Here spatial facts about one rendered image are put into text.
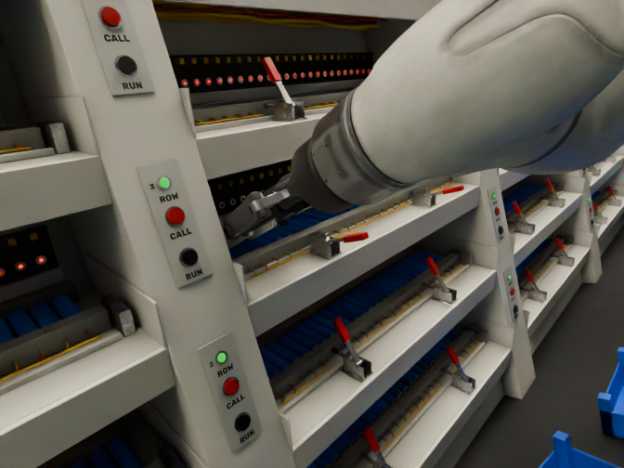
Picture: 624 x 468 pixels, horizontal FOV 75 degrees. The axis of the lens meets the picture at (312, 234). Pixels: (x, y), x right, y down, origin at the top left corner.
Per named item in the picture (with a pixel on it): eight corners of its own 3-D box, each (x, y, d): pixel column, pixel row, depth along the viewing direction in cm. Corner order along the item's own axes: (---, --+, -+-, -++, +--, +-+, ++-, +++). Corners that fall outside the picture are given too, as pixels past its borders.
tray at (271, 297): (478, 205, 86) (482, 161, 82) (251, 340, 47) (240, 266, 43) (397, 192, 99) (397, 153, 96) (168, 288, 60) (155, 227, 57)
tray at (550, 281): (588, 259, 138) (595, 221, 133) (524, 344, 98) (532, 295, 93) (525, 245, 151) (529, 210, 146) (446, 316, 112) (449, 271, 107)
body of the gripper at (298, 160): (358, 119, 40) (305, 159, 47) (295, 131, 34) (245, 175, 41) (390, 188, 39) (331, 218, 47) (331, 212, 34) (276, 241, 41)
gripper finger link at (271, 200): (319, 192, 40) (285, 202, 36) (285, 212, 43) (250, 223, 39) (309, 170, 40) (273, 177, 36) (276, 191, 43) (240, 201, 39)
